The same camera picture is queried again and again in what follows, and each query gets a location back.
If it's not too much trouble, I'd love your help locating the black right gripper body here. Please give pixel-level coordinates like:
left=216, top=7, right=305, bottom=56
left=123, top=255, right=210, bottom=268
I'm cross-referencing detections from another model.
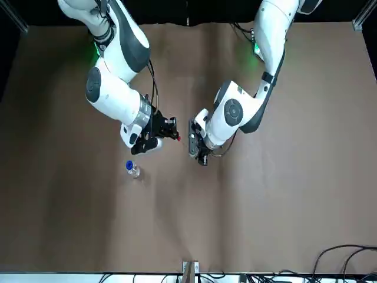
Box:
left=145, top=107, right=168, bottom=140

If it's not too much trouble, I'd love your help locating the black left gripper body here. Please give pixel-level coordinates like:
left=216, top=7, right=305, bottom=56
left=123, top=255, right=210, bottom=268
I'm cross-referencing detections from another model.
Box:
left=196, top=134, right=213, bottom=157

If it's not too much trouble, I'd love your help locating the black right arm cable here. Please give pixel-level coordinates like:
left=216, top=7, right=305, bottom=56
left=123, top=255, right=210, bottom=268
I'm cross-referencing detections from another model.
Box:
left=146, top=60, right=162, bottom=115

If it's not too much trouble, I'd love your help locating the grey left wrist bracket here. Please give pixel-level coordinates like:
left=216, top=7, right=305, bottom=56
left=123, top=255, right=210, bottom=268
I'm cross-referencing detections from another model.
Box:
left=187, top=119, right=199, bottom=159

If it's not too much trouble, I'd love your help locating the clear bottle blue cap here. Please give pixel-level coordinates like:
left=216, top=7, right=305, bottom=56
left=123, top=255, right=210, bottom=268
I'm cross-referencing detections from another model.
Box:
left=125, top=160, right=141, bottom=179

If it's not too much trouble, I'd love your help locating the black right wrist bracket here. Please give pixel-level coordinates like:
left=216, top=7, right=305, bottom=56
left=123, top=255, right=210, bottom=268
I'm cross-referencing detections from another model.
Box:
left=130, top=136, right=164, bottom=156

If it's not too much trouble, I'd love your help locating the aluminium frame post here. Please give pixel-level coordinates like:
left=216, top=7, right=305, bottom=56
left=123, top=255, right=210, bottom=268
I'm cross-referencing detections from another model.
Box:
left=181, top=259, right=200, bottom=283

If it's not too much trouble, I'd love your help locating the aluminium corner strut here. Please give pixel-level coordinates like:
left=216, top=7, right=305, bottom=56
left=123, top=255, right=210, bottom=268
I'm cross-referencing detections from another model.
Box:
left=0, top=0, right=29, bottom=35
left=352, top=0, right=377, bottom=31

